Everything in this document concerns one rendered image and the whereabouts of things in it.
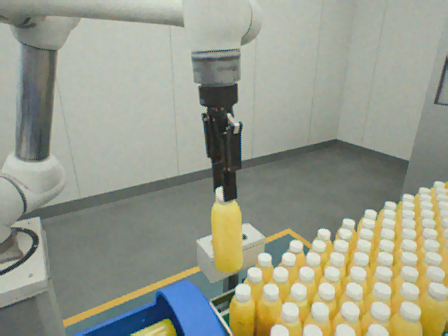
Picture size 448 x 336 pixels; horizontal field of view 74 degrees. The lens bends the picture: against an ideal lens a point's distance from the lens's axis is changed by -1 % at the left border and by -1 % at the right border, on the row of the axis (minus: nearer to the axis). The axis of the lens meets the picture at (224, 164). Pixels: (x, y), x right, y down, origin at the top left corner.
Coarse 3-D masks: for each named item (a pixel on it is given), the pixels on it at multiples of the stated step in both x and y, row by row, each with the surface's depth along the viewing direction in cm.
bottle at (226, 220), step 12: (216, 204) 65; (228, 204) 64; (216, 216) 64; (228, 216) 63; (240, 216) 65; (216, 228) 65; (228, 228) 64; (240, 228) 66; (216, 240) 66; (228, 240) 65; (240, 240) 67; (216, 252) 67; (228, 252) 66; (240, 252) 68; (216, 264) 69; (228, 264) 67; (240, 264) 69
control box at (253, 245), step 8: (248, 224) 103; (248, 232) 98; (256, 232) 98; (200, 240) 94; (208, 240) 94; (248, 240) 94; (256, 240) 94; (264, 240) 96; (200, 248) 92; (208, 248) 90; (248, 248) 94; (256, 248) 95; (200, 256) 94; (208, 256) 88; (248, 256) 95; (256, 256) 97; (200, 264) 95; (208, 264) 89; (248, 264) 96; (208, 272) 90; (216, 272) 90; (216, 280) 91
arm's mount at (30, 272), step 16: (16, 224) 111; (32, 224) 111; (32, 240) 102; (32, 256) 95; (0, 272) 87; (16, 272) 88; (32, 272) 88; (0, 288) 82; (16, 288) 83; (32, 288) 85; (0, 304) 82
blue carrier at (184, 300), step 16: (176, 288) 59; (192, 288) 58; (160, 304) 68; (176, 304) 54; (192, 304) 54; (208, 304) 54; (112, 320) 63; (128, 320) 65; (144, 320) 68; (160, 320) 70; (176, 320) 72; (192, 320) 51; (208, 320) 52
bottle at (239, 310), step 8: (232, 304) 76; (240, 304) 75; (248, 304) 75; (232, 312) 76; (240, 312) 74; (248, 312) 75; (232, 320) 76; (240, 320) 75; (248, 320) 75; (232, 328) 77; (240, 328) 76; (248, 328) 76
